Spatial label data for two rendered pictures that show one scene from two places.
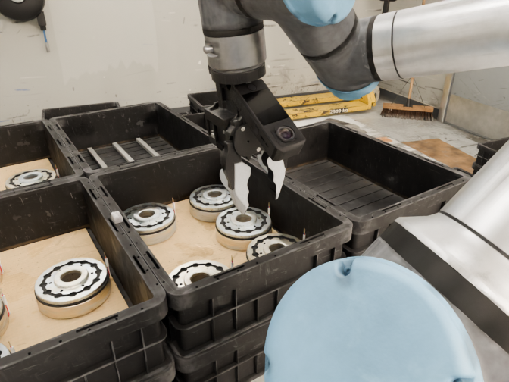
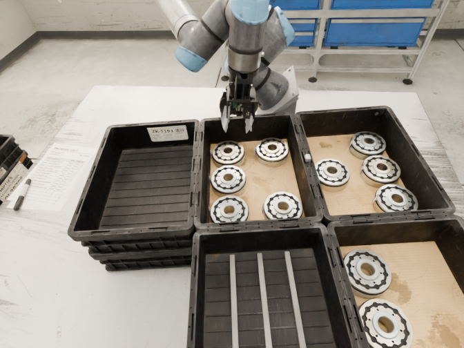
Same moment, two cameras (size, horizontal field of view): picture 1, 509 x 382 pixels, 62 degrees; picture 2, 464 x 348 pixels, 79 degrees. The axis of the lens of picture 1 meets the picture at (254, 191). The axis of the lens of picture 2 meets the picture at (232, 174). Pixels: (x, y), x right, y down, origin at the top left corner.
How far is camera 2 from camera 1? 1.16 m
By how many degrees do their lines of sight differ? 96
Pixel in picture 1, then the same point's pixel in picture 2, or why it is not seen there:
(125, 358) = (310, 129)
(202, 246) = (256, 184)
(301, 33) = not seen: hidden behind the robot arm
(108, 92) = not seen: outside the picture
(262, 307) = (251, 137)
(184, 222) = (257, 211)
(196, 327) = (282, 131)
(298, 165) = (125, 247)
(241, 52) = not seen: hidden behind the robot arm
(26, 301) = (354, 183)
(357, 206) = (146, 181)
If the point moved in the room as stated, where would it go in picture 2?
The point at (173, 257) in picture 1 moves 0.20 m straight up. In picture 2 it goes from (275, 183) to (279, 132)
